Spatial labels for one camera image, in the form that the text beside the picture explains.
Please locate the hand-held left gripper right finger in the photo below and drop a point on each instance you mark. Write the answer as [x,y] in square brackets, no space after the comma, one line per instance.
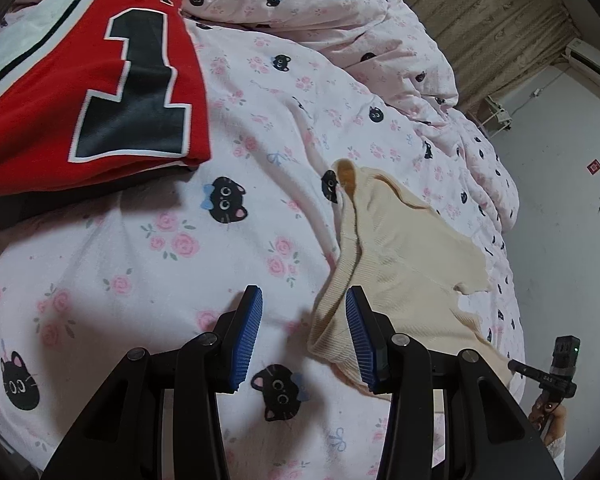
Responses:
[359,332]

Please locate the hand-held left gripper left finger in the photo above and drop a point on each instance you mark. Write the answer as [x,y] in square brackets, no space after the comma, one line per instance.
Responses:
[245,337]

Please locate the cream knit sweater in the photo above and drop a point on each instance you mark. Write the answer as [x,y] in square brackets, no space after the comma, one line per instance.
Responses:
[405,270]

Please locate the person's right hand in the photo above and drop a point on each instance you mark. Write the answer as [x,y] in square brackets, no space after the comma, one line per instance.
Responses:
[547,417]

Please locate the pink cat print blanket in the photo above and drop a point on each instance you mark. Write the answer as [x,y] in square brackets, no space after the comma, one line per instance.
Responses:
[290,170]

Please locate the black folded garment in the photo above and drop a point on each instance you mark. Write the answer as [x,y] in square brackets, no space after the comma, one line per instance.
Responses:
[40,200]

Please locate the red jersey with black number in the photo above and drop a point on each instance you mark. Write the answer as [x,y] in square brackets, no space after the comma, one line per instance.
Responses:
[95,75]

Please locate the white air conditioner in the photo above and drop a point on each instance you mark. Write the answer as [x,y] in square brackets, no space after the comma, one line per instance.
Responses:
[592,57]

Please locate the beige curtain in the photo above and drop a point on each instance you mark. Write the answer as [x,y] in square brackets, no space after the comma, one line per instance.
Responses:
[485,15]

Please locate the red wall sticker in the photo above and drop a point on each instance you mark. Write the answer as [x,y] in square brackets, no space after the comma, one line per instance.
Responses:
[593,166]

